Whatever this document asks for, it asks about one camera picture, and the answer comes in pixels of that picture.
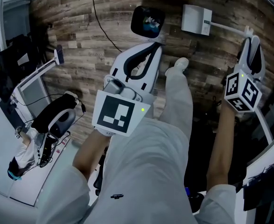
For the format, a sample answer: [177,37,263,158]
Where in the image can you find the black office chair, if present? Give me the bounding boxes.
[0,33,50,105]

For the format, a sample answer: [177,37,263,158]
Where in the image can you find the blue paper scrap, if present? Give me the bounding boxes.
[143,23,160,32]

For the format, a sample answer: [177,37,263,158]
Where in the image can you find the grey white chair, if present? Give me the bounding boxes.
[48,110,77,139]

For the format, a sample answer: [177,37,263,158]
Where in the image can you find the black waste bin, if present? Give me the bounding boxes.
[130,5,166,40]

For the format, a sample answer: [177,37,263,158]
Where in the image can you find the black floor cable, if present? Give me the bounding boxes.
[91,0,123,53]

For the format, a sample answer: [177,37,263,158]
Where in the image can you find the person's light grey shirt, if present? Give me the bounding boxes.
[37,118,239,224]

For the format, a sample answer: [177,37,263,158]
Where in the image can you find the white broom dark bristles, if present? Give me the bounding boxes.
[35,45,65,72]

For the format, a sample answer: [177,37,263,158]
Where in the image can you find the person's right white shoe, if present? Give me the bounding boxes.
[165,57,189,77]

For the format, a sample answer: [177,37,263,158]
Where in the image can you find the person's left forearm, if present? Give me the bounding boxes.
[73,129,112,179]

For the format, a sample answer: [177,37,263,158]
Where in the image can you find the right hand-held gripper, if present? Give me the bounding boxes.
[224,35,266,113]

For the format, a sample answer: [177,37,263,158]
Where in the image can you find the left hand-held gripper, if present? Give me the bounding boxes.
[91,42,163,138]

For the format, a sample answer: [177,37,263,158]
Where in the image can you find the white smartwatch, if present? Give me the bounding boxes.
[94,127,115,138]

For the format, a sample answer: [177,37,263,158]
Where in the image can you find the white paper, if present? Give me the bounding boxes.
[144,15,161,25]

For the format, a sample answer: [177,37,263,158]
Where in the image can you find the person's right forearm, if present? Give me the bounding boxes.
[206,99,237,192]

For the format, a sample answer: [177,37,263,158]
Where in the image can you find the person's light grey trousers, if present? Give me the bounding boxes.
[159,65,194,140]

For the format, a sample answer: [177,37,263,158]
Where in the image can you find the white dustpan with long handle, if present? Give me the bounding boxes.
[181,4,255,67]

